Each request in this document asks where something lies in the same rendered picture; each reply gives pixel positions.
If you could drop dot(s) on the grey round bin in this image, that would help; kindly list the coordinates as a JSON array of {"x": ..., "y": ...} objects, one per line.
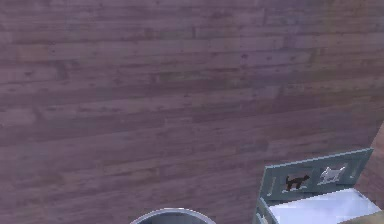
[{"x": 173, "y": 216}]

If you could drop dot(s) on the grey-green bed with animal cutouts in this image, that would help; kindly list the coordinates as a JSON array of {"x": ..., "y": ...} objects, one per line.
[{"x": 310, "y": 176}]

